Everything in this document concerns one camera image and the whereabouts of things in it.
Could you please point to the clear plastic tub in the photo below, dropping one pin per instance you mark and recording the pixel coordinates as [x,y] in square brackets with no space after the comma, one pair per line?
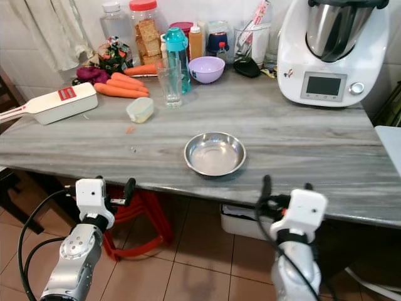
[260,47]

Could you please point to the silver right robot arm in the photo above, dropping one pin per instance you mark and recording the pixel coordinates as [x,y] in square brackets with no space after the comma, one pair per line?
[294,279]

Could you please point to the clear plastic bottle white cap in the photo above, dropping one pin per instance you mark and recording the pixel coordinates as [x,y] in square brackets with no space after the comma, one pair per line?
[116,26]

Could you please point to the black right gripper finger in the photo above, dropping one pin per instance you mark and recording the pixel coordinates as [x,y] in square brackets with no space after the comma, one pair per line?
[308,186]
[266,190]

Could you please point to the small pale lidded container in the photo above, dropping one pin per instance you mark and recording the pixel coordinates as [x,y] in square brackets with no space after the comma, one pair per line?
[140,110]

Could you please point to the white cutting board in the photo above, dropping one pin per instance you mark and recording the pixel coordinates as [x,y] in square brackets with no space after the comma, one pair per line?
[153,75]

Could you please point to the red lidded jar of rusks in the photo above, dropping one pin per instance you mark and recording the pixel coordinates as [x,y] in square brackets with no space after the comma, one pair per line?
[146,37]

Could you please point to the purple cloth bundle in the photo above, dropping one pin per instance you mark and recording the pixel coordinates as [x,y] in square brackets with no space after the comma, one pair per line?
[92,75]

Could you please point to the white furniture corner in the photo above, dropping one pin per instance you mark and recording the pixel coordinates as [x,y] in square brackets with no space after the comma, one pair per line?
[390,147]

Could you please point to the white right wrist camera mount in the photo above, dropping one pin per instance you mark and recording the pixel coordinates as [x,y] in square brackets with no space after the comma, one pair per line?
[304,210]

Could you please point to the teal water bottle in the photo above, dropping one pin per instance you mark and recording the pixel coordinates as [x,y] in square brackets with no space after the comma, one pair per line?
[176,44]

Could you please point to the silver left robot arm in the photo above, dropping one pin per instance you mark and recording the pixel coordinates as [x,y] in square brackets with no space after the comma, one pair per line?
[75,257]

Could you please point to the orange sauce bottle white cap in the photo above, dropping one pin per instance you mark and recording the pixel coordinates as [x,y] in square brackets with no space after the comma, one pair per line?
[196,42]

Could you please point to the white kitchen cooking machine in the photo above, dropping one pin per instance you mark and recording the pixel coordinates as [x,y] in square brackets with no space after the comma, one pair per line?
[294,56]

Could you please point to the clear jar with blue contents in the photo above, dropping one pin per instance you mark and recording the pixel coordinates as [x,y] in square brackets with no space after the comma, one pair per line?
[218,34]

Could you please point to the yellow and black sachet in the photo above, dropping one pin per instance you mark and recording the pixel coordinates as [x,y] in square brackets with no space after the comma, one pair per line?
[268,73]

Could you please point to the small dark bottle red cap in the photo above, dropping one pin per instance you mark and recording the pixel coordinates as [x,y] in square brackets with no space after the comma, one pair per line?
[223,53]

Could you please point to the clear drinking glass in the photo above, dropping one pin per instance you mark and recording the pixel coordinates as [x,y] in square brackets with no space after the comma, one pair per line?
[169,88]

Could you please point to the white slicer with red blade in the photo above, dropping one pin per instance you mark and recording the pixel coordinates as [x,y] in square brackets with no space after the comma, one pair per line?
[59,103]

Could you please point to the dark wooden chair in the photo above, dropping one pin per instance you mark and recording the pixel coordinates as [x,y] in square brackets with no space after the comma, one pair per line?
[9,100]

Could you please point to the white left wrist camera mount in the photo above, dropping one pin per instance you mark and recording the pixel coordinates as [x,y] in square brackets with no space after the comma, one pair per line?
[94,197]

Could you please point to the stainless steel bowl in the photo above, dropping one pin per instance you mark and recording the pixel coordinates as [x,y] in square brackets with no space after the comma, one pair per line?
[215,155]

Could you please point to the orange carrot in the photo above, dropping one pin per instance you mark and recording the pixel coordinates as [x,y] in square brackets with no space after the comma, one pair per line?
[124,77]
[141,69]
[128,84]
[119,91]

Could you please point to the small lilac plastic bowl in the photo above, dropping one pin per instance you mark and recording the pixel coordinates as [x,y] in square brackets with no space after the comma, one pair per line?
[206,70]

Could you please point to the small white bottle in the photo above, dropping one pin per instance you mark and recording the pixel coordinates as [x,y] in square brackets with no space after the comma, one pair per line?
[162,47]

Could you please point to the hanging beige towel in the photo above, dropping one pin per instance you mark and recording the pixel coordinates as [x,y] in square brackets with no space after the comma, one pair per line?
[56,31]

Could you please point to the dark printed snack bag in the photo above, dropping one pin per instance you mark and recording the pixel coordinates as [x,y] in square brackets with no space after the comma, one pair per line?
[114,56]

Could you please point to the magenta lidded container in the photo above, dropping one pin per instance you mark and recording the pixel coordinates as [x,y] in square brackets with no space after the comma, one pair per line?
[188,26]

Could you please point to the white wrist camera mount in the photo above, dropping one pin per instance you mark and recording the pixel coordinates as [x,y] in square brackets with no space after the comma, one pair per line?
[304,210]
[94,197]

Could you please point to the clear glass bottle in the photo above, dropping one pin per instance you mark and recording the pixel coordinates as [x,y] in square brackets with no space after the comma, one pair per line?
[272,53]

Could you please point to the red and white packet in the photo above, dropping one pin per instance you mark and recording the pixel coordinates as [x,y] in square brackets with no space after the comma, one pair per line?
[260,14]

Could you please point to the red plastic stool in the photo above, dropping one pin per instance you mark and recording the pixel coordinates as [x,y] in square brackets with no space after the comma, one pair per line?
[150,219]

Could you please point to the small orange carrot scrap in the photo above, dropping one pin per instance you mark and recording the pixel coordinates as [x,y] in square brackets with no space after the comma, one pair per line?
[130,130]

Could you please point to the white plastic bin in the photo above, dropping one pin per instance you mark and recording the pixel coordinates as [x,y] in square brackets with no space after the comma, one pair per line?
[241,226]

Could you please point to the black pouch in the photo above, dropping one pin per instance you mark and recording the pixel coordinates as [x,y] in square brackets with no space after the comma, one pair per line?
[247,68]

